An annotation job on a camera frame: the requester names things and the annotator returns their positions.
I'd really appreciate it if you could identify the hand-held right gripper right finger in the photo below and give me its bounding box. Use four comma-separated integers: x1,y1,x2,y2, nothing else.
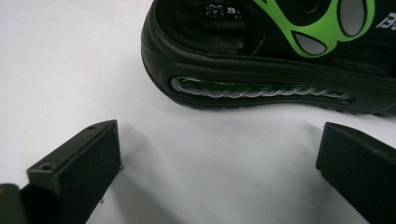
316,121,396,224

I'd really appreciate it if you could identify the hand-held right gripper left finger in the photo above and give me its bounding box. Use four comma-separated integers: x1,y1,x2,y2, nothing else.
19,119,123,224

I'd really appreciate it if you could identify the black sandal with green pattern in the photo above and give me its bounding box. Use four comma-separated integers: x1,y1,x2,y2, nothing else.
140,0,396,117

